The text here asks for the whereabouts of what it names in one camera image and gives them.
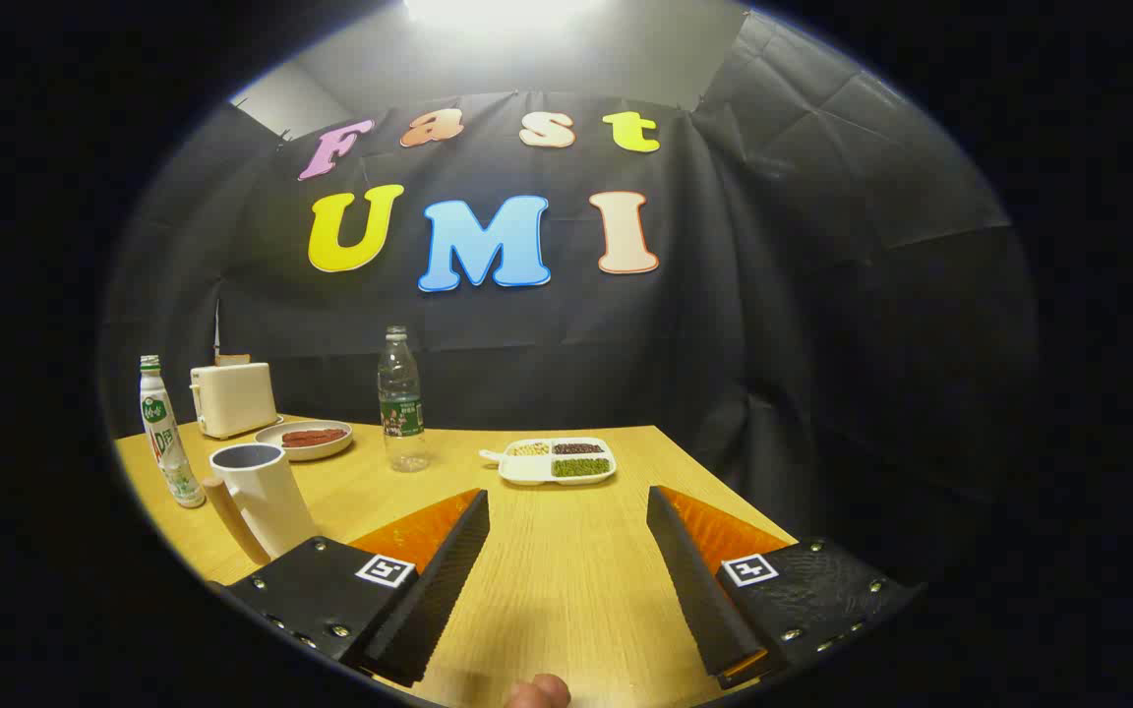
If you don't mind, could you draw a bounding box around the white juice bottle green label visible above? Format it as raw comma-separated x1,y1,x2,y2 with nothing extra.
139,355,207,509

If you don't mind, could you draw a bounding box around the white cup with wooden handle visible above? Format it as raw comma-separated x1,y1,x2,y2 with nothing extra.
203,442,319,566

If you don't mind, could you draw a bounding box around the white round plate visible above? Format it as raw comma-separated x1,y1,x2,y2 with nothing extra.
254,420,354,463

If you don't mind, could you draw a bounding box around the ceiling light panel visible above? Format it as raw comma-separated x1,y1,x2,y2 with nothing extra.
404,0,617,30

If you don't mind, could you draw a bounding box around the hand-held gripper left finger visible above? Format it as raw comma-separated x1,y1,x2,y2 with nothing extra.
208,489,491,687

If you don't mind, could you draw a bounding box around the cream toaster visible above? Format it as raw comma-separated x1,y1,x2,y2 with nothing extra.
189,361,279,441

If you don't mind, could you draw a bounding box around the wooden table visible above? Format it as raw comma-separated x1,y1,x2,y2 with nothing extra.
114,423,804,708

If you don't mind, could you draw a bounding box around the white divided tray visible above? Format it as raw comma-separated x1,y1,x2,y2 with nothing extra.
479,437,618,488

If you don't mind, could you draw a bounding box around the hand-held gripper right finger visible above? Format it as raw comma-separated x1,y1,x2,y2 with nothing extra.
646,485,924,690

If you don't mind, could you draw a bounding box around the clear water bottle green label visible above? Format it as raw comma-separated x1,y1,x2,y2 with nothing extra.
377,325,430,474

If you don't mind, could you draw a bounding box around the black backdrop cloth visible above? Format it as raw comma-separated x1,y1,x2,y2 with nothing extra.
99,10,1040,591

